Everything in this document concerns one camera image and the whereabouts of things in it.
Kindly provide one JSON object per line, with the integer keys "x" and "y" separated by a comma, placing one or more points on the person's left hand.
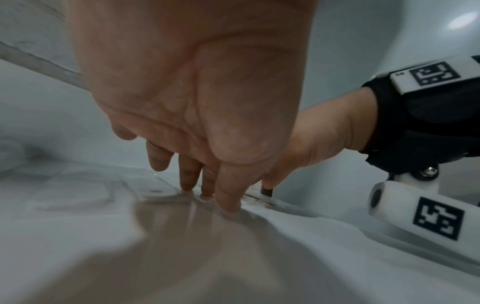
{"x": 187, "y": 74}

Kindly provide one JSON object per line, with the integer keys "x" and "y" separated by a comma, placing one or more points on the person's right hand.
{"x": 330, "y": 127}

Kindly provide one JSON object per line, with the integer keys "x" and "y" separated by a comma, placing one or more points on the black right wristband with markers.
{"x": 431, "y": 118}

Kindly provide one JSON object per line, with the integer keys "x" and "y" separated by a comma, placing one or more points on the white table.
{"x": 356, "y": 267}

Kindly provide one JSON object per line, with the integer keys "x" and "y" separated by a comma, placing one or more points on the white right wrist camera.
{"x": 393, "y": 202}

